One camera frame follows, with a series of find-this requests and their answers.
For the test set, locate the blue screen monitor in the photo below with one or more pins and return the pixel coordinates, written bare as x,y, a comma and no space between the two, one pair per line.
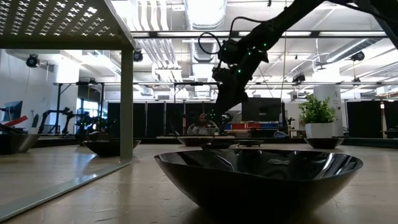
12,110

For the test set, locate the black ceiling spotlight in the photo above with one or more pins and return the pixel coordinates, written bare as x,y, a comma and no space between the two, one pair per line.
358,56
138,56
298,78
32,61

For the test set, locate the large black monitor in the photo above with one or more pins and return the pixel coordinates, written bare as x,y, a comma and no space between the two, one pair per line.
261,109

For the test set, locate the red angled bar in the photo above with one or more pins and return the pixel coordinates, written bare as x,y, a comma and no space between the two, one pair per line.
18,120

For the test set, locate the person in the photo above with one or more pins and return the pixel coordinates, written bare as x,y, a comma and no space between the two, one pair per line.
202,129

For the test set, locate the black leaf-shaped plate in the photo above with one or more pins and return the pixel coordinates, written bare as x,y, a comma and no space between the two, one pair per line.
194,141
258,186
102,147
323,143

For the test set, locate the pale green perforated metal shelf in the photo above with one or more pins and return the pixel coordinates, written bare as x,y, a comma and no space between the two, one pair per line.
127,109

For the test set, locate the dark glossy bowl-like object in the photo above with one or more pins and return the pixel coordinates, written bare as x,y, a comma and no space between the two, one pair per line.
15,143

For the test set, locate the small black square plate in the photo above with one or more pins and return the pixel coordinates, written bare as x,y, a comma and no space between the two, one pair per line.
248,143

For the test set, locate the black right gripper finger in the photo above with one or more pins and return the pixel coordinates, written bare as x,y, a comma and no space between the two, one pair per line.
236,99
221,105

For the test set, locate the black overhead crossbeam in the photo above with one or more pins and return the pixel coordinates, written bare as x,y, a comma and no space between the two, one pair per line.
314,34

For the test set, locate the black metal rail frame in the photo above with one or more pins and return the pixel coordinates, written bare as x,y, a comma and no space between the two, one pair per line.
373,142

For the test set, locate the large round ceiling duct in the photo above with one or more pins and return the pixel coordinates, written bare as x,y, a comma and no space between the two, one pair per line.
205,12

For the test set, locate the red storage bin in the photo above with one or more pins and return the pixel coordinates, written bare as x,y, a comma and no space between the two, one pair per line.
242,126

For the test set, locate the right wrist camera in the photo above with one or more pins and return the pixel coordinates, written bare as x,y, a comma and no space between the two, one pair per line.
229,51

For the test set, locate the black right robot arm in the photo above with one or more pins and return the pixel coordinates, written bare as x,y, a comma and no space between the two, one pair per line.
280,21

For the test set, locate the black background robot arms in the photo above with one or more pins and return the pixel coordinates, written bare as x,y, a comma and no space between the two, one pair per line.
66,111

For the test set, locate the white round pillar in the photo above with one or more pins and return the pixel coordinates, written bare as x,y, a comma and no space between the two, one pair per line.
334,93

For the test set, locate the small green potted plant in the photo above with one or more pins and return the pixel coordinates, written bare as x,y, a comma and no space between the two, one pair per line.
318,130

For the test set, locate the blue storage bin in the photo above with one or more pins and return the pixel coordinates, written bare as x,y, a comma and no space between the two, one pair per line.
267,126

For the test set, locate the black partition wall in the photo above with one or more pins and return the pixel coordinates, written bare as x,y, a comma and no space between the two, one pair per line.
155,119
363,119

